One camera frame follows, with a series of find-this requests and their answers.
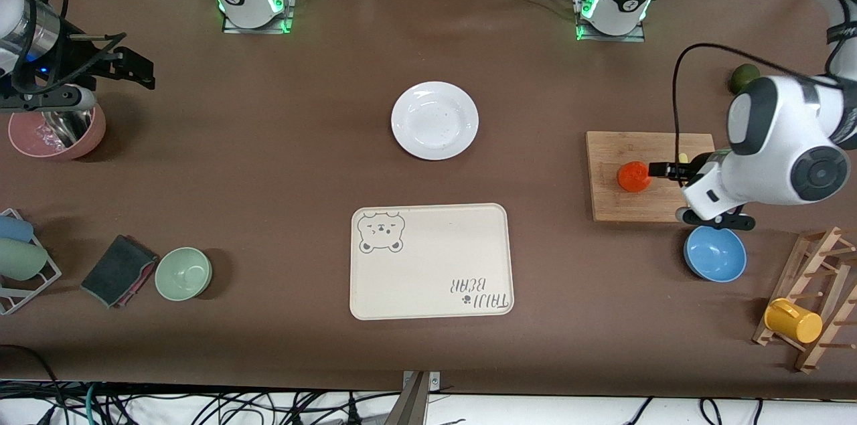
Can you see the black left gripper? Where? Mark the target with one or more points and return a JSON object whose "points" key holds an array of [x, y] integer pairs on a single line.
{"points": [[685, 170]]}

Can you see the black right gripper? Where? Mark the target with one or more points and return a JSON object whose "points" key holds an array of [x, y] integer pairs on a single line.
{"points": [[75, 63]]}

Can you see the orange mandarin fruit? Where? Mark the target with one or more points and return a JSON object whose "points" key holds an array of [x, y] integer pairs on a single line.
{"points": [[633, 177]]}

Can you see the white round plate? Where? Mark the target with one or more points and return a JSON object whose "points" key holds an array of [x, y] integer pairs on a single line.
{"points": [[435, 120]]}

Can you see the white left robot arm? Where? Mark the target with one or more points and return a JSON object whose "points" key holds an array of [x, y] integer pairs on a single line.
{"points": [[770, 144]]}

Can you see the bamboo cutting board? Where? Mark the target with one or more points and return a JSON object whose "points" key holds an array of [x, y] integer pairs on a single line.
{"points": [[609, 197]]}

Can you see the pink bowl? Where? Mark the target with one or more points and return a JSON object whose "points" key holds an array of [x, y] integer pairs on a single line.
{"points": [[94, 137]]}

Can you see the metal scoop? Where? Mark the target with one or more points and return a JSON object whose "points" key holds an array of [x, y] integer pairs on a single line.
{"points": [[70, 127]]}

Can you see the blue bowl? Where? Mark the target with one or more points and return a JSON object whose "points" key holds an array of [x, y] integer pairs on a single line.
{"points": [[715, 258]]}

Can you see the clear crushed ice pile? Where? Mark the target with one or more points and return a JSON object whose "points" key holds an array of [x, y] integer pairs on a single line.
{"points": [[48, 137]]}

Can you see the dark green avocado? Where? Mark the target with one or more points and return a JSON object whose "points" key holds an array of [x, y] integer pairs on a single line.
{"points": [[740, 77]]}

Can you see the yellow mug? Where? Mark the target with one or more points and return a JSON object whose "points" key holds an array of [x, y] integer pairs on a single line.
{"points": [[793, 321]]}

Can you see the pale blue cup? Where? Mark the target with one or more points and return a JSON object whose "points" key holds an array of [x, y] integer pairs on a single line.
{"points": [[15, 229]]}

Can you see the wooden cup rack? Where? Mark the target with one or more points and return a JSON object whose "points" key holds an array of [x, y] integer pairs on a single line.
{"points": [[813, 318]]}

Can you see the dark grey folded cloth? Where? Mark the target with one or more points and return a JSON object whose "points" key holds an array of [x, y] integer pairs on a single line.
{"points": [[117, 271]]}

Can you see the pale green bowl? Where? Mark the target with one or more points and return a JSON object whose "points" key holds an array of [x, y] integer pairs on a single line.
{"points": [[183, 274]]}

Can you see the pale green cup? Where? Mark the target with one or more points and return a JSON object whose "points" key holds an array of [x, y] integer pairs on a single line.
{"points": [[20, 260]]}

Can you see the cream bear print tray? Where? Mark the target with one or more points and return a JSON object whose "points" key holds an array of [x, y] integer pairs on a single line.
{"points": [[428, 258]]}

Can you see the dark aluminium table leg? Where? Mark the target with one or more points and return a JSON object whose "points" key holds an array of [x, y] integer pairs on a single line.
{"points": [[410, 408]]}

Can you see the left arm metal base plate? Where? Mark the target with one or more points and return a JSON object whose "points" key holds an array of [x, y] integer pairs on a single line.
{"points": [[636, 37]]}

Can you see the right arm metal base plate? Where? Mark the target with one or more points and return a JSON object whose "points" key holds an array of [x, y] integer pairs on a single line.
{"points": [[289, 10]]}

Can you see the metal table bracket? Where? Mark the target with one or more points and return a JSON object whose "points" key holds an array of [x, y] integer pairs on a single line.
{"points": [[434, 381]]}

